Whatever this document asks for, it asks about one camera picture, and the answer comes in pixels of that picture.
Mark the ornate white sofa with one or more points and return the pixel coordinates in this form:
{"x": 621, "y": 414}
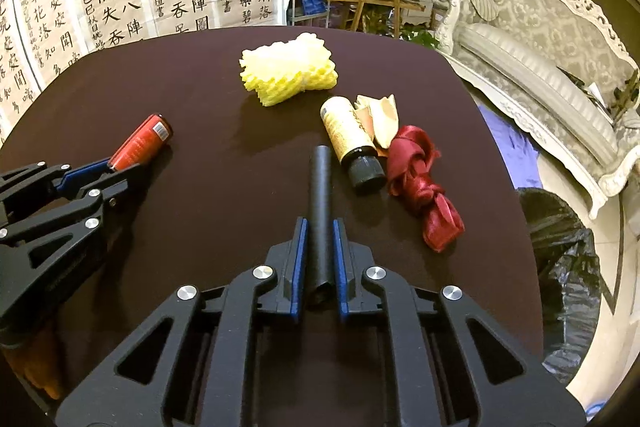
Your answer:
{"x": 558, "y": 69}

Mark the yellow foam net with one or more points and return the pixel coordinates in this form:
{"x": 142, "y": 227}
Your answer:
{"x": 282, "y": 70}

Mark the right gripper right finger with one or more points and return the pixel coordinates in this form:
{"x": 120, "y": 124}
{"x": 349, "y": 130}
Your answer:
{"x": 445, "y": 361}

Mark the purple floor cloth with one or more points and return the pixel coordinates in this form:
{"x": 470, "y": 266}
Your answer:
{"x": 517, "y": 151}

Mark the yellow label ink bottle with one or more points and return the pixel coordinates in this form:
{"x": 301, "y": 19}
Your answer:
{"x": 352, "y": 145}

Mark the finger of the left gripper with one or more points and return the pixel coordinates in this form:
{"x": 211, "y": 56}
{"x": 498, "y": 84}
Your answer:
{"x": 108, "y": 203}
{"x": 29, "y": 188}

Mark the dark red satin ribbon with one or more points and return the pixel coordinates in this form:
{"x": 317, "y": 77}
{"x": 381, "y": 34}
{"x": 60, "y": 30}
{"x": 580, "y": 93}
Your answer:
{"x": 410, "y": 159}

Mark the black cylinder tube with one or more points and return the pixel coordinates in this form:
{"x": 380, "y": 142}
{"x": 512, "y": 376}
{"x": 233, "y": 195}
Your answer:
{"x": 320, "y": 277}

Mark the red cylinder can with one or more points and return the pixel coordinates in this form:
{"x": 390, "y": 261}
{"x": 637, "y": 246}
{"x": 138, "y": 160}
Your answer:
{"x": 142, "y": 144}

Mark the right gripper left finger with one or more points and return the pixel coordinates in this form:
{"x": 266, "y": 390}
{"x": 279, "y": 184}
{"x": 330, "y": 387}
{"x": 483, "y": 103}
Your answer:
{"x": 192, "y": 361}

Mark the black trash bag bin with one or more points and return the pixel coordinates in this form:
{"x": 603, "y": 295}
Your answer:
{"x": 568, "y": 270}

